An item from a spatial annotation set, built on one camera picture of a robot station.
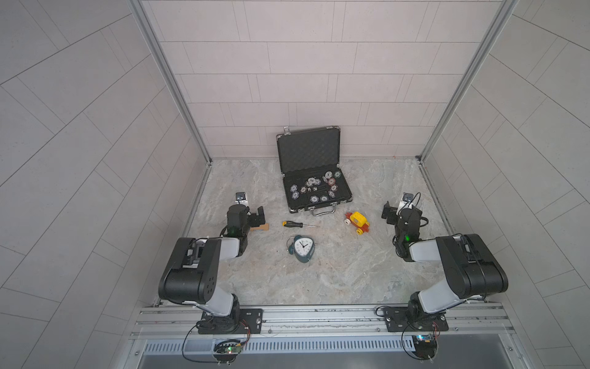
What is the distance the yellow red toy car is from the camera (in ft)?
2.97

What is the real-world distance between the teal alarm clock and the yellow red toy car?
0.18m

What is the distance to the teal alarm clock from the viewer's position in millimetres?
829
